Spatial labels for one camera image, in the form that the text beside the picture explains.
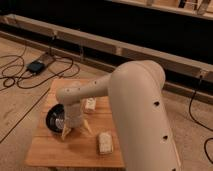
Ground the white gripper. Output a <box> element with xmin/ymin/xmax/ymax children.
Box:
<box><xmin>61</xmin><ymin>103</ymin><xmax>93</xmax><ymax>140</ymax></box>

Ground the wooden frame rail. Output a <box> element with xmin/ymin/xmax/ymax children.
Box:
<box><xmin>0</xmin><ymin>13</ymin><xmax>213</xmax><ymax>105</ymax></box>

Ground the black floor cable right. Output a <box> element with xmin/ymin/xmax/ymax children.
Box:
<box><xmin>188</xmin><ymin>75</ymin><xmax>213</xmax><ymax>165</ymax></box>

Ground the black bowl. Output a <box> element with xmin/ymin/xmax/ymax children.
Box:
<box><xmin>45</xmin><ymin>104</ymin><xmax>64</xmax><ymax>133</ymax></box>

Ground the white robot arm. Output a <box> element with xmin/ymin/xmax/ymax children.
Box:
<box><xmin>56</xmin><ymin>60</ymin><xmax>181</xmax><ymax>171</ymax></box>

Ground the wooden table board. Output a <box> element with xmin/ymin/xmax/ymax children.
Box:
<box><xmin>25</xmin><ymin>79</ymin><xmax>124</xmax><ymax>168</ymax></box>

